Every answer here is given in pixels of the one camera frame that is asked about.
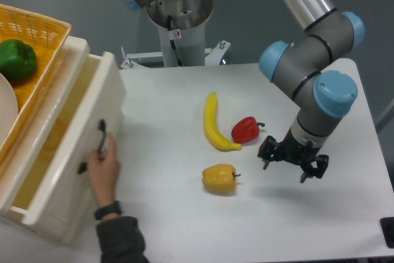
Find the red bell pepper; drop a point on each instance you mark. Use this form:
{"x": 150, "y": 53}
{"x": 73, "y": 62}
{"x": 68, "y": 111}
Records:
{"x": 246, "y": 130}

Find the black wrist watch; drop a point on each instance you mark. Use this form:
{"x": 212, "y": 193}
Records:
{"x": 113, "y": 208}

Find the yellow bell pepper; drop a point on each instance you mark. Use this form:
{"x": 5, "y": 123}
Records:
{"x": 220, "y": 179}

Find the grey sleeved forearm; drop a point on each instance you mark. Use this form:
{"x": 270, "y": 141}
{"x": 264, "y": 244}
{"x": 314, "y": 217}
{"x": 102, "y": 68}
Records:
{"x": 120, "y": 239}

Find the white drawer cabinet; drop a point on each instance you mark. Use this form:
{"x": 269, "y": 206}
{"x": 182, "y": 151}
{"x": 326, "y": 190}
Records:
{"x": 19, "y": 159}

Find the black corner device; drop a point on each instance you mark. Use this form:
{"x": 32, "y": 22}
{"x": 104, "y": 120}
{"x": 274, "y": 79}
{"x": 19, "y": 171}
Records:
{"x": 387, "y": 226}

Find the white round plate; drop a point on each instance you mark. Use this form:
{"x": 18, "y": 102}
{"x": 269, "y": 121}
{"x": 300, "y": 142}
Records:
{"x": 8, "y": 109}

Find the green bell pepper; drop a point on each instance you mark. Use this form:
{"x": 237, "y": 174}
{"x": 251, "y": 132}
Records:
{"x": 18, "y": 60}

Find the yellow woven basket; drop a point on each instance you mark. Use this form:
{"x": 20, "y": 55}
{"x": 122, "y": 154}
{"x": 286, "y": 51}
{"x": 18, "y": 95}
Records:
{"x": 31, "y": 43}

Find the yellow banana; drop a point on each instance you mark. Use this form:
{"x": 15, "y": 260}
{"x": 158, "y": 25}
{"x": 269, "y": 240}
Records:
{"x": 214, "y": 136}

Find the person's hand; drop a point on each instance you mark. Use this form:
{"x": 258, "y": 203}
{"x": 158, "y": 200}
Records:
{"x": 103, "y": 170}

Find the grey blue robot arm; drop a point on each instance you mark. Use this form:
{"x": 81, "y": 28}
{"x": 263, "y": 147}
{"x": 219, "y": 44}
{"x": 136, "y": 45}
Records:
{"x": 301, "y": 71}

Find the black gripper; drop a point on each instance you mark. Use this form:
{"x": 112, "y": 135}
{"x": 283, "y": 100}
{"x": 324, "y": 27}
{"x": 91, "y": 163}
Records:
{"x": 292, "y": 151}

